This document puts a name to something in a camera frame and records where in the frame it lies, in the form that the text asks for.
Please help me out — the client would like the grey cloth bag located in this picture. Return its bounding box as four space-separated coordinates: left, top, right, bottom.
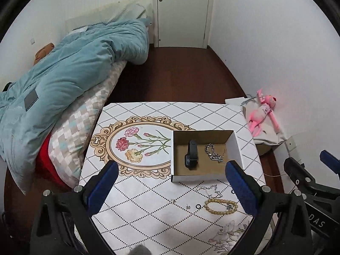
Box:
225 97 287 146

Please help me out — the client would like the brown pillow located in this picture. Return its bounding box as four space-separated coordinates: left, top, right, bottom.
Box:
33 43 55 65

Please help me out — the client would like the white power strip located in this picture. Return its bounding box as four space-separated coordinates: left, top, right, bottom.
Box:
285 133 306 165

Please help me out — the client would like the teal quilted duvet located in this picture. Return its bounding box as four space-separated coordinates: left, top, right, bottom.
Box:
1 18 150 193

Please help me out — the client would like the black smart watch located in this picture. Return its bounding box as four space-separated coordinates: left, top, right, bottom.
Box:
184 140 198 170

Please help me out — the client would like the red blanket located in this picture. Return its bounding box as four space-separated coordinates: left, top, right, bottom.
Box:
36 133 68 188

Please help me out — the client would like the cream bed headboard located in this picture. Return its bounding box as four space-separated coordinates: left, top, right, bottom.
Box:
65 0 153 33

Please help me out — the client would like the pink panther plush toy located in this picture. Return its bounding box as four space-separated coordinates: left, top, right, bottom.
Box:
248 89 281 137

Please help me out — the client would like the white cardboard box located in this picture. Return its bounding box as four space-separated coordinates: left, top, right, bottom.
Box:
171 130 243 183

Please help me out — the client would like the silver chain necklace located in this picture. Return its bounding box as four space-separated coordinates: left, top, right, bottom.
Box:
203 143 228 164

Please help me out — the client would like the white door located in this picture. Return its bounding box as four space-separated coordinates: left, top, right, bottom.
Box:
155 0 213 49

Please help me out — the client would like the beige bead bracelet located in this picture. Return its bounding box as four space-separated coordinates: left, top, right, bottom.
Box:
203 198 239 215

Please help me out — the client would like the checkered pillow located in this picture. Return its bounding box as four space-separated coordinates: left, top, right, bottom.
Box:
48 61 127 188

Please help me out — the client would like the floral diamond pattern tablecloth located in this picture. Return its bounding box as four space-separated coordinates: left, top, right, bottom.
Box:
78 101 266 255

